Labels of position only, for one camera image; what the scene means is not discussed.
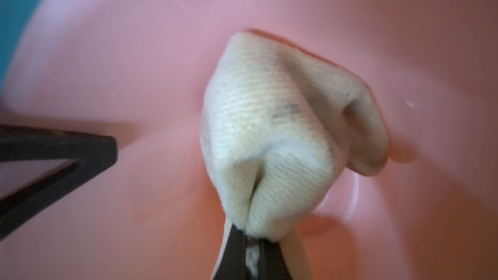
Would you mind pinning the beige cleaning cloth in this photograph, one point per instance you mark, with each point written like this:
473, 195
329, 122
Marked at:
278, 127

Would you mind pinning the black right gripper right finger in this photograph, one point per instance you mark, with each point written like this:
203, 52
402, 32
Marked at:
271, 264

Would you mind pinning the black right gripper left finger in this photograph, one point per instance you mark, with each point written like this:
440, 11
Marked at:
233, 261

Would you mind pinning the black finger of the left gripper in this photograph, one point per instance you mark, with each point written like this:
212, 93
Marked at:
90, 154

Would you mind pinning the blue plastic bucket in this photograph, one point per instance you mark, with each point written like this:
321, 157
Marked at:
15, 15

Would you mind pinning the pink plastic bucket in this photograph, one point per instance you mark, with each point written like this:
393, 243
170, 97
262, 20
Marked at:
137, 69

